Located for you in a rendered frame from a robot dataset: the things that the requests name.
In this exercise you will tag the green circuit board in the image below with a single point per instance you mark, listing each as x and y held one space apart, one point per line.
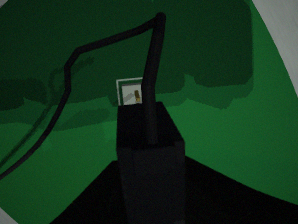
221 78

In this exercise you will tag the black cable with plug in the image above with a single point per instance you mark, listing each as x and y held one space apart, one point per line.
150 150

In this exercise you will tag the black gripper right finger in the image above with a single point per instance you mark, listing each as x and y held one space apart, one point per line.
213 198

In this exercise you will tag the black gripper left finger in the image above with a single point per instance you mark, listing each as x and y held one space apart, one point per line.
101 202

